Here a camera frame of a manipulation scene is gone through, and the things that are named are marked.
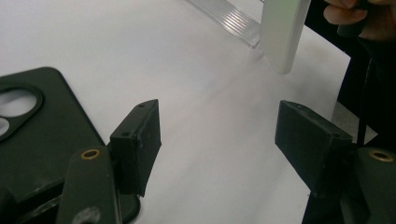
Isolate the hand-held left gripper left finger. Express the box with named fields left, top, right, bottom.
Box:
left=109, top=98, right=163, bottom=198

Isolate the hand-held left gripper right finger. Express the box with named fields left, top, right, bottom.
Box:
left=275, top=100, right=358, bottom=199

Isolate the iridescent phone case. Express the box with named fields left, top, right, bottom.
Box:
left=260, top=0, right=312, bottom=75

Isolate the black phone case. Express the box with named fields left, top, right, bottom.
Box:
left=0, top=66, right=141, bottom=224

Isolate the clear plastic container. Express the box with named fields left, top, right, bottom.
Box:
left=186, top=0, right=265, bottom=49

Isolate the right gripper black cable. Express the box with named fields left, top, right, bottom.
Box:
left=357, top=59, right=373, bottom=147

